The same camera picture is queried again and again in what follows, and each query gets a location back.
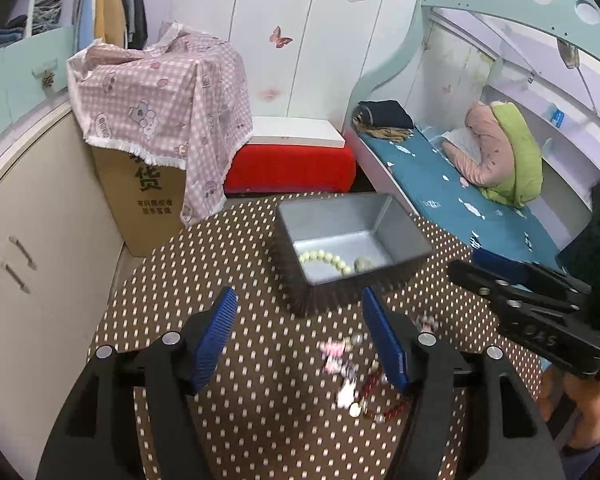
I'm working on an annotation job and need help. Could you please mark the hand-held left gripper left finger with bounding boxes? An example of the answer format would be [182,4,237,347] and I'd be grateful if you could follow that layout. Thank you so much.
[35,286,239,480]

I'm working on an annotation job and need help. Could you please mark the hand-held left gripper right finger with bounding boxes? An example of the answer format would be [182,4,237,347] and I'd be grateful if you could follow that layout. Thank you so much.
[361,286,566,480]

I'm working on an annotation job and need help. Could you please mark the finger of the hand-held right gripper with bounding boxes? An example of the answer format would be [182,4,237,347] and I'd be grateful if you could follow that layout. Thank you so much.
[471,248,592,297]
[447,259,588,318]

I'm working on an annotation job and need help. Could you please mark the red bead bracelet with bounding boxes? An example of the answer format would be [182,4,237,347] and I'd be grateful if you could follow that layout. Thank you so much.
[352,360,412,423]

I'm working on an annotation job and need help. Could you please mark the pink charm bracelet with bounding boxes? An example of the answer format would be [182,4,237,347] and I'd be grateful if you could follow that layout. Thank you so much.
[317,334,368,418]

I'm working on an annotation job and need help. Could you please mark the grey metal box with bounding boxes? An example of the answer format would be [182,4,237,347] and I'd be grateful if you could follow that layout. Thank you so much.
[275,192,435,317]

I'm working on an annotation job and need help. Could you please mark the person's right hand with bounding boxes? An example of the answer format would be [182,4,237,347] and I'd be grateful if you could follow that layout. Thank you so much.
[537,370,600,456]

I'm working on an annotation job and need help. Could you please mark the brown polka dot tablecloth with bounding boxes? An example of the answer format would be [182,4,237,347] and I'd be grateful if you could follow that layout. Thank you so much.
[87,192,556,480]

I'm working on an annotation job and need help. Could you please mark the blue printed bed sheet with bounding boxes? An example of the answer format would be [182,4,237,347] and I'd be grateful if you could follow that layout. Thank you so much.
[352,125,596,291]

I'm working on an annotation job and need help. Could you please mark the pink pillow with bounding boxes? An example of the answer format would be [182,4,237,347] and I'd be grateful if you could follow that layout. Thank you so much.
[441,101,516,188]

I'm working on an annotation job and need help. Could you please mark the white pillow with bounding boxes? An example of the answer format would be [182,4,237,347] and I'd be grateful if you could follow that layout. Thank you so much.
[440,127,483,161]

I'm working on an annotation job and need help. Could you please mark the brown cardboard box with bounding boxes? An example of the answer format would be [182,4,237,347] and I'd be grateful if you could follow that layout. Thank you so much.
[91,145,191,258]

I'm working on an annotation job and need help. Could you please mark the tan folded garment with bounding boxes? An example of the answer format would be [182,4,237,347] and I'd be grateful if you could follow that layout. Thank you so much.
[354,115,413,143]

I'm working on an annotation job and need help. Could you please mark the cream cabinet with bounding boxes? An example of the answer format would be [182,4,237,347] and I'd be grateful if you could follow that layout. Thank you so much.
[0,100,131,461]

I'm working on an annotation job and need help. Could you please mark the red ottoman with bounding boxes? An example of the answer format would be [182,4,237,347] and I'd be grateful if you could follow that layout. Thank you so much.
[224,144,357,196]

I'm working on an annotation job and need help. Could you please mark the dark folded clothes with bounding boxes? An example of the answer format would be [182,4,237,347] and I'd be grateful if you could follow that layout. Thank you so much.
[357,100,415,131]

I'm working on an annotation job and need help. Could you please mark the white board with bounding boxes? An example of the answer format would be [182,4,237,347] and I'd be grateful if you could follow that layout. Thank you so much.
[247,116,347,150]

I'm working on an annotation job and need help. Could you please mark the pink checked cloth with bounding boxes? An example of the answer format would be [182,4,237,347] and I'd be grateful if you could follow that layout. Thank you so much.
[66,21,255,227]

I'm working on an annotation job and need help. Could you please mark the white wardrobe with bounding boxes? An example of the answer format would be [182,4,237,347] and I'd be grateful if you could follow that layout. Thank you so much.
[172,0,426,131]

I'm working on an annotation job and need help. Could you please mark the dark pink butterfly sticker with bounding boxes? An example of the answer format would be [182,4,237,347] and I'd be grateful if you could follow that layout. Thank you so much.
[269,25,293,50]

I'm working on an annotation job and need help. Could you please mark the teal drawer unit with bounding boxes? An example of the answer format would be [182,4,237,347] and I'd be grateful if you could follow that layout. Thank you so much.
[0,25,78,136]

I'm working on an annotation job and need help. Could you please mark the dark hanging garments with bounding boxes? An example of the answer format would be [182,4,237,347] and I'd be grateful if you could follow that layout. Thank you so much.
[115,0,148,51]

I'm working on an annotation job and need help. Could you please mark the yellow hanging garment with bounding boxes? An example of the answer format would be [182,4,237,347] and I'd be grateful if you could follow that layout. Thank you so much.
[94,0,126,51]

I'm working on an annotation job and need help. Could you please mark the light blue hanging garment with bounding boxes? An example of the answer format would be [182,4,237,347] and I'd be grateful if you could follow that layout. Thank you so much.
[77,0,101,53]

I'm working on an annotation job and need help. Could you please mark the light folded jeans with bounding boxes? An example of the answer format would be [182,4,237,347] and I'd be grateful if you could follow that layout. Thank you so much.
[30,0,66,36]

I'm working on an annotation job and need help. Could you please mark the dark blue folded jeans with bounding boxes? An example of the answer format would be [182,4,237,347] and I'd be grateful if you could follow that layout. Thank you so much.
[0,15,28,51]

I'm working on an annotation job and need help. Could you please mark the metal cabinet handle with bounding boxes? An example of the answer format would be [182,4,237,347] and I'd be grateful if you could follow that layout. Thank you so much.
[4,262,31,293]
[8,236,37,268]

